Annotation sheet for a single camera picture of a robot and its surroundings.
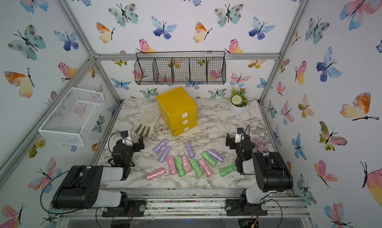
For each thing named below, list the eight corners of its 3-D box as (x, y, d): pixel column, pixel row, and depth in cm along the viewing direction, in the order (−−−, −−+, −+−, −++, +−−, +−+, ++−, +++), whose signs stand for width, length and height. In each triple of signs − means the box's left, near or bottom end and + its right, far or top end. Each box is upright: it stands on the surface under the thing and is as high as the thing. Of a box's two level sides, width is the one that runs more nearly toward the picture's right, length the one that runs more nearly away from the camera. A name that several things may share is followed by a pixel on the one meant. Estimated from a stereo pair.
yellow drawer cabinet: (174, 140, 100) (170, 120, 83) (160, 117, 112) (153, 96, 96) (198, 127, 107) (198, 106, 90) (182, 107, 119) (179, 85, 102)
